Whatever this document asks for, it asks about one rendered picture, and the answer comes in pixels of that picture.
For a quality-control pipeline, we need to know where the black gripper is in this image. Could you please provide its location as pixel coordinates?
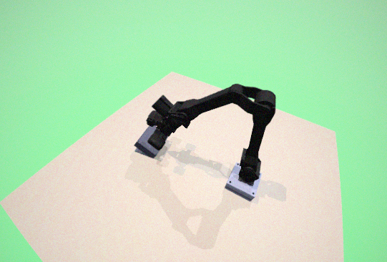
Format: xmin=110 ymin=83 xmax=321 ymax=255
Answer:
xmin=148 ymin=119 xmax=176 ymax=150

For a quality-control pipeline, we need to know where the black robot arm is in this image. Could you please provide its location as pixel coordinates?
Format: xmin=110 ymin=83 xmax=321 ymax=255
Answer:
xmin=146 ymin=84 xmax=276 ymax=186

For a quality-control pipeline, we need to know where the grey sloped panel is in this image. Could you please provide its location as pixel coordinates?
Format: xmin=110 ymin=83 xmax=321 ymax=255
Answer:
xmin=134 ymin=125 xmax=160 ymax=159

